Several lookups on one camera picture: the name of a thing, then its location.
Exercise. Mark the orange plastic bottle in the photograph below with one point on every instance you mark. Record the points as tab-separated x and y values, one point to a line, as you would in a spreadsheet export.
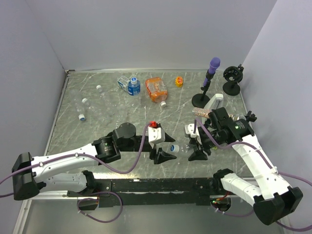
157	90

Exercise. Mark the white rectangular device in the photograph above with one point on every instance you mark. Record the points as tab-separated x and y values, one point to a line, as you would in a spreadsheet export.
215	102

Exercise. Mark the blue Pocari bottle cap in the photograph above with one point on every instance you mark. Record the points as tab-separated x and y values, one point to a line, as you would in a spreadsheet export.
174	148

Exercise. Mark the black empty microphone stand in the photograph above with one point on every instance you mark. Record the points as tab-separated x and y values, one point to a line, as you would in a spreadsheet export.
233	76

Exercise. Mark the purple microphone on stand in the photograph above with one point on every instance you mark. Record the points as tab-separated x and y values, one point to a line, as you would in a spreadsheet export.
200	100

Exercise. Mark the yellow orange bottle cap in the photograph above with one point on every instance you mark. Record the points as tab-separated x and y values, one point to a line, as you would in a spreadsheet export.
179	81

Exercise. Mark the clear Pocari bottle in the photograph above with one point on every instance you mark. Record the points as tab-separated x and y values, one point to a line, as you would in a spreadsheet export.
184	150

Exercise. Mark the glitter silver microphone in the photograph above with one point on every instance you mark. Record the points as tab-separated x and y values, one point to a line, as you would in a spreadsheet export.
204	113

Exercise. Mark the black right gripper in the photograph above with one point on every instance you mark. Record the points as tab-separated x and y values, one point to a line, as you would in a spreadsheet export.
198	155

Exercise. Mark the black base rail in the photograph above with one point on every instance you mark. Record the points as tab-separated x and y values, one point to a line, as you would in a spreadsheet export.
153	191

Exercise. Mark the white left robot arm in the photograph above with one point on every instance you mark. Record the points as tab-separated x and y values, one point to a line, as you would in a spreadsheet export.
39	174

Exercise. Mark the clear bottle blue ring cap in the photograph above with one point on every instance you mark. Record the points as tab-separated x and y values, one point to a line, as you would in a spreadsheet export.
76	101

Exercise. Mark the blue water bottle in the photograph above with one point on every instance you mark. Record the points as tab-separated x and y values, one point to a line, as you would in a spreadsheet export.
129	85

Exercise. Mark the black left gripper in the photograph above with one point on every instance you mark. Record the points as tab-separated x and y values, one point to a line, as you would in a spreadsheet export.
163	156

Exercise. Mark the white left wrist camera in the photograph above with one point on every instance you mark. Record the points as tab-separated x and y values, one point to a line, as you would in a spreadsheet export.
156	134

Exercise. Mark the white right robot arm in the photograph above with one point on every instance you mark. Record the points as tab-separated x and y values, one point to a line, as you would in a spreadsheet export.
273	197

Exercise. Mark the clear bottle small white cap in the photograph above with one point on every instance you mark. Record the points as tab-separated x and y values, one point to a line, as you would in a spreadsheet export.
91	109

